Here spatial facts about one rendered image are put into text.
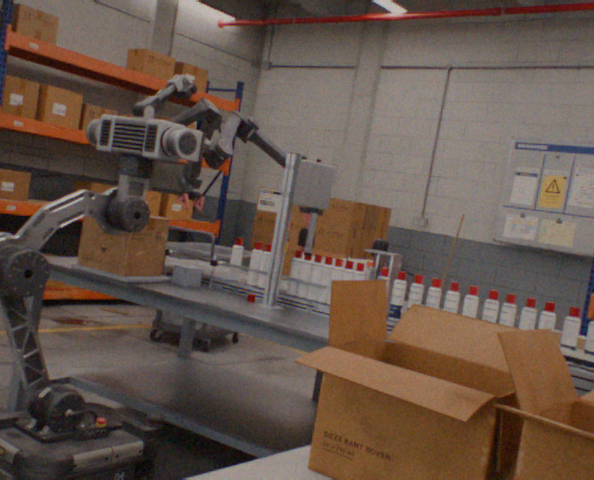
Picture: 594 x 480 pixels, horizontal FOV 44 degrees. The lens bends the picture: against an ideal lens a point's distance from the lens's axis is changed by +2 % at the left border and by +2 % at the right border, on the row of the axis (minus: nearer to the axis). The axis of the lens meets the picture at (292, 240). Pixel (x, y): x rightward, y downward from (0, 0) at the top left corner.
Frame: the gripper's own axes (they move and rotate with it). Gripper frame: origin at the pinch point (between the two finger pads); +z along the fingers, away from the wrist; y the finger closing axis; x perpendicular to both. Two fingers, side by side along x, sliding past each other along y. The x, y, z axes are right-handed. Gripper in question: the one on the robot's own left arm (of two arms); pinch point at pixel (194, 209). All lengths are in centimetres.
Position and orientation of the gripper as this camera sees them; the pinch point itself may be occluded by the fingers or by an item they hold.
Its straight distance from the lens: 371.0
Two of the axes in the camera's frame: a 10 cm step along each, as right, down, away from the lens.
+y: 6.1, 0.8, 7.9
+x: -7.1, 5.0, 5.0
